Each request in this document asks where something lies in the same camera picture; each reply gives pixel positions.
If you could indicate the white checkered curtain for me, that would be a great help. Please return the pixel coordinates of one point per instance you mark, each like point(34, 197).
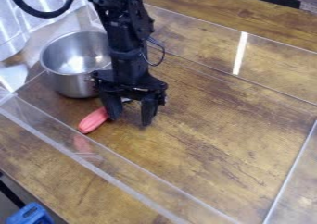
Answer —
point(18, 24)

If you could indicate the stainless steel pot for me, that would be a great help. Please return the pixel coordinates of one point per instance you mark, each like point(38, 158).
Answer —
point(70, 58)

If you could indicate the pink handled metal spoon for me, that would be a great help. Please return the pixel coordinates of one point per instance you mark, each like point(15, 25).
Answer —
point(91, 122)

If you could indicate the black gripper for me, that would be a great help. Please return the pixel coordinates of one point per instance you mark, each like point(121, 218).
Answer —
point(129, 80)

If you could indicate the blue plastic crate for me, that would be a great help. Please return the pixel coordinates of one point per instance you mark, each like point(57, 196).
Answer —
point(31, 214)

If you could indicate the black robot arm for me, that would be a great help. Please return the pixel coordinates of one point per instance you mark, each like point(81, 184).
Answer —
point(127, 24)

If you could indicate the clear acrylic barrier wall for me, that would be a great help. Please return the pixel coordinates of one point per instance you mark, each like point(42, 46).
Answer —
point(157, 193)

